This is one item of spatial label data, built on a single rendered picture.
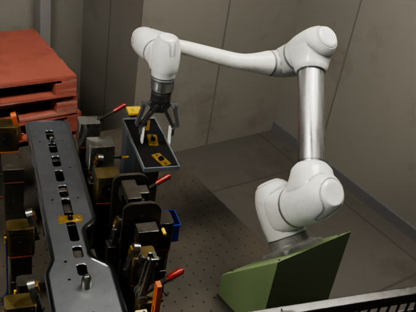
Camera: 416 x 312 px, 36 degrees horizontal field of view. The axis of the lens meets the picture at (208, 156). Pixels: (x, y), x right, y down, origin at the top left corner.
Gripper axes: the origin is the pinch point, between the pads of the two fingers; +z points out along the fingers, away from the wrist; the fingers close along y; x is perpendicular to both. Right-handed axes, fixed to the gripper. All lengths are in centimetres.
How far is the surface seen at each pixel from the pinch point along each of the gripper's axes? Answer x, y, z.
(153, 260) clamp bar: 73, 11, 0
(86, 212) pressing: 22.1, 26.1, 19.5
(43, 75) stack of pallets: -130, 43, 35
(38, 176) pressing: -1.0, 43.7, 19.2
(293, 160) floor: -170, -140, 111
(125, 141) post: -22.9, 8.0, 15.2
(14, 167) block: -2, 52, 16
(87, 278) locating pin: 61, 28, 16
